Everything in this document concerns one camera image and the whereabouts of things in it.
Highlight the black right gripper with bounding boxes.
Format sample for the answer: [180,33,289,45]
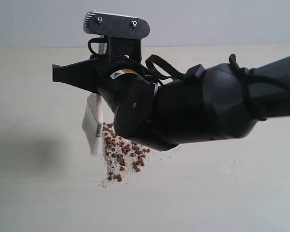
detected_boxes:
[52,55,155,116]

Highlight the white wooden paint brush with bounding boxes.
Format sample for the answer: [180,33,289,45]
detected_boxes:
[81,36,106,156]

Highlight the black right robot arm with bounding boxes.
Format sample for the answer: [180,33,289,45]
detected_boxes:
[52,55,290,151]

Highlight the pile of white grains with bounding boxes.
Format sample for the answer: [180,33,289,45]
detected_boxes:
[99,122,152,188]

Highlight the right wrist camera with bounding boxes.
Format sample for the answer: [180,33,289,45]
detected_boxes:
[83,11,150,40]

